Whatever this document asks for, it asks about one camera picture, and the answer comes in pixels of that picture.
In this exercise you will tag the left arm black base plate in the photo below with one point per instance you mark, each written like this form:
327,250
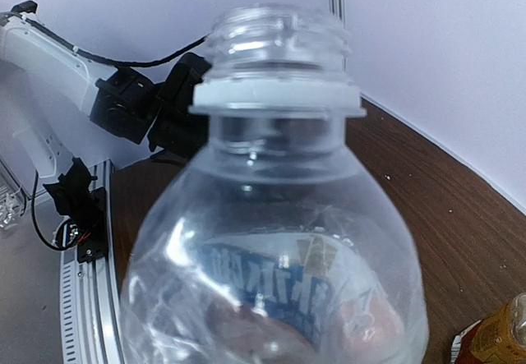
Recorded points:
94,224

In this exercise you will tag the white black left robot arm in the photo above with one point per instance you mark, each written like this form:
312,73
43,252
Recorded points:
136,101

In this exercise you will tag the left circuit board with leds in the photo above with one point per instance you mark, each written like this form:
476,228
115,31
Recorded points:
66,236

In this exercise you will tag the amber tea bottle red label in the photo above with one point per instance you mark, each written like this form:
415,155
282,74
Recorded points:
497,339

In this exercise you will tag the clear plastic water bottle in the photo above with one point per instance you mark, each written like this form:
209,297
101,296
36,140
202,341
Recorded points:
274,244

